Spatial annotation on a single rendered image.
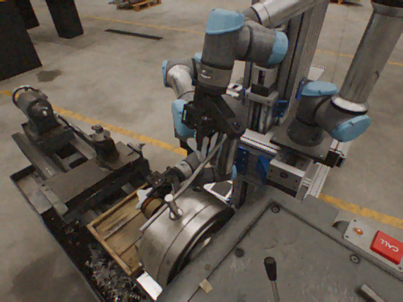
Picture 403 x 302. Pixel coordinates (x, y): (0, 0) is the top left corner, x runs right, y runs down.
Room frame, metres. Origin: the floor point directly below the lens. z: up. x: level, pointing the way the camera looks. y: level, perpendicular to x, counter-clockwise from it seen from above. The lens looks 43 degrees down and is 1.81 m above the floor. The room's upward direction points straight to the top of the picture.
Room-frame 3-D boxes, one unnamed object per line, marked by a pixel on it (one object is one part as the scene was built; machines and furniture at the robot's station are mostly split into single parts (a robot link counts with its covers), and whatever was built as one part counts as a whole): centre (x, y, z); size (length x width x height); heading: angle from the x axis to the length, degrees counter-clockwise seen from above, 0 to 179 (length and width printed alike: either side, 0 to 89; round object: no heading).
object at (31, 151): (0.82, 0.53, 0.77); 1.55 x 0.34 x 0.19; 49
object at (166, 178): (0.64, 0.16, 1.08); 0.12 x 0.09 x 0.08; 137
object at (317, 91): (0.82, -0.42, 1.33); 0.13 x 0.12 x 0.14; 19
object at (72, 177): (0.83, 0.51, 0.95); 0.43 x 0.17 x 0.05; 139
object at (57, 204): (0.85, 0.55, 0.90); 0.47 x 0.30 x 0.06; 139
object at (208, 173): (0.75, 0.03, 0.98); 0.11 x 0.08 x 0.11; 103
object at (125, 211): (0.59, 0.26, 0.89); 0.36 x 0.30 x 0.04; 139
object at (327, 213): (0.38, -0.30, 1.24); 0.09 x 0.08 x 0.03; 49
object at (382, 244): (0.28, -0.43, 1.26); 0.06 x 0.06 x 0.02; 49
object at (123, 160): (0.86, 0.45, 0.99); 0.20 x 0.10 x 0.05; 49
